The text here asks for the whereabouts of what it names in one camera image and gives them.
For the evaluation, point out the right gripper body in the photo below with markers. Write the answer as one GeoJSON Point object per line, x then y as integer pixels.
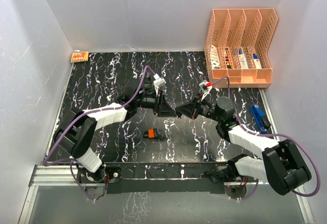
{"type": "Point", "coordinates": [206, 109]}

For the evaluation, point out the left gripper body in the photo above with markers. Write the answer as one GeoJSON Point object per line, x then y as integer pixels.
{"type": "Point", "coordinates": [148, 102]}

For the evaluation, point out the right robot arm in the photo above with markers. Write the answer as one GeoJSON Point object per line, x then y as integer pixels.
{"type": "Point", "coordinates": [278, 162]}

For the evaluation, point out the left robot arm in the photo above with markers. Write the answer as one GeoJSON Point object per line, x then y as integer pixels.
{"type": "Point", "coordinates": [77, 140]}

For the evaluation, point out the orange black padlock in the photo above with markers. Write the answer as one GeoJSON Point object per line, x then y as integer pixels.
{"type": "Point", "coordinates": [151, 134]}

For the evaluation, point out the white box in organizer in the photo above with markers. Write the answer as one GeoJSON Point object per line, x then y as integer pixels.
{"type": "Point", "coordinates": [214, 57]}

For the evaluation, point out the dark markers in organizer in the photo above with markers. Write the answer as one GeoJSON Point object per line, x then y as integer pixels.
{"type": "Point", "coordinates": [227, 58]}

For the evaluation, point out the black marble pattern mat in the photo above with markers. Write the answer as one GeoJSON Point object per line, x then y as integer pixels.
{"type": "Point", "coordinates": [152, 84]}

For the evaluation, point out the white blue tube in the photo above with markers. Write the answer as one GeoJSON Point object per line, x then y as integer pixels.
{"type": "Point", "coordinates": [241, 61]}

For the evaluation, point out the blue black stapler tool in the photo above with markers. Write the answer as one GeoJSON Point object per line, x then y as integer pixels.
{"type": "Point", "coordinates": [261, 119]}

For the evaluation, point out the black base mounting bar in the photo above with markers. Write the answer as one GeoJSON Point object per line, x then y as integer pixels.
{"type": "Point", "coordinates": [209, 177]}

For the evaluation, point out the blue red white box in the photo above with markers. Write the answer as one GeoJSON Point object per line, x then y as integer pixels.
{"type": "Point", "coordinates": [256, 61]}

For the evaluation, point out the orange plastic file organizer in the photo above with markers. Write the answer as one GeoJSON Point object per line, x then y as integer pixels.
{"type": "Point", "coordinates": [236, 47]}

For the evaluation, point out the small orange card box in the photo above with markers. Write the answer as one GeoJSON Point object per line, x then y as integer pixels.
{"type": "Point", "coordinates": [79, 57]}

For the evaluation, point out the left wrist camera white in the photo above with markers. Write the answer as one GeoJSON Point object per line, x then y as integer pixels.
{"type": "Point", "coordinates": [158, 82]}

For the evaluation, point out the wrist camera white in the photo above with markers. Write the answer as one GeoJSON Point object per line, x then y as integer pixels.
{"type": "Point", "coordinates": [158, 82]}
{"type": "Point", "coordinates": [205, 88]}

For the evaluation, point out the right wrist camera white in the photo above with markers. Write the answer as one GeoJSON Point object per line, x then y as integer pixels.
{"type": "Point", "coordinates": [205, 88]}

